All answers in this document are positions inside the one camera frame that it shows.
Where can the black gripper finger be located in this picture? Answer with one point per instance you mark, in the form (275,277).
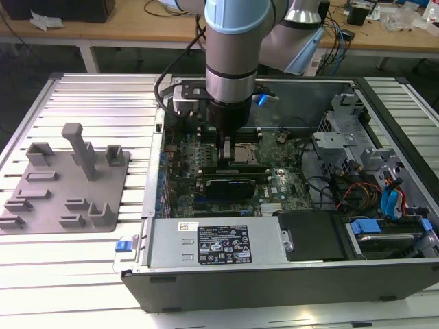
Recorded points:
(226,149)

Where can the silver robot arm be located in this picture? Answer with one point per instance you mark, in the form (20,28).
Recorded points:
(233,51)

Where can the black RAM slot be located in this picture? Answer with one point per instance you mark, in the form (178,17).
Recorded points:
(253,138)
(253,130)

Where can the silver CPU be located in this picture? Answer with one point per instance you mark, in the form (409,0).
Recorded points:
(244,154)

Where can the black graphics card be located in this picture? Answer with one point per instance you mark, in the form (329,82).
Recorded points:
(229,188)

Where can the coin battery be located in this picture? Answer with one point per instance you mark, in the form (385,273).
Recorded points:
(281,138)

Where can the green motherboard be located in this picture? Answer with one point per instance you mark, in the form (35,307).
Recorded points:
(291,181)

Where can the silver heat sink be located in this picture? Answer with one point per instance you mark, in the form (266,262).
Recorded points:
(272,209)

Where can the grey power supply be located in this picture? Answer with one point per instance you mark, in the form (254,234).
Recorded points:
(171,243)

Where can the silver drive cage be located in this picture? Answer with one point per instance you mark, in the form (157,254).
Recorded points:
(337,140)

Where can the black plastic bay cover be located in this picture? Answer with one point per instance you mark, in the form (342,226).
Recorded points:
(308,236)

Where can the grey parts rack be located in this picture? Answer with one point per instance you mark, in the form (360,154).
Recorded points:
(113,192)

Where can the wooden desk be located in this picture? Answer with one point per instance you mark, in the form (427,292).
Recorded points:
(137,31)

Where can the blue case latch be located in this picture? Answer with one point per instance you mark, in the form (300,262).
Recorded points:
(123,246)

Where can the small black adapter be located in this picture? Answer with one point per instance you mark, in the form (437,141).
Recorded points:
(348,35)

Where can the black open PC case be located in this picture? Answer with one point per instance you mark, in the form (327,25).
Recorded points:
(274,288)

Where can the hard disk in blue carrier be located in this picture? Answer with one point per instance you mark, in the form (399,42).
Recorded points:
(367,228)

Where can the black device on desk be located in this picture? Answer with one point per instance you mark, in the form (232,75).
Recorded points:
(358,15)

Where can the black box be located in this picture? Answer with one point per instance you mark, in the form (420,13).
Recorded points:
(58,8)

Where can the clear plastic bags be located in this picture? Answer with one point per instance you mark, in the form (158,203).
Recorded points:
(404,18)

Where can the crumpled white paper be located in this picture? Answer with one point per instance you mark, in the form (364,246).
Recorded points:
(44,22)

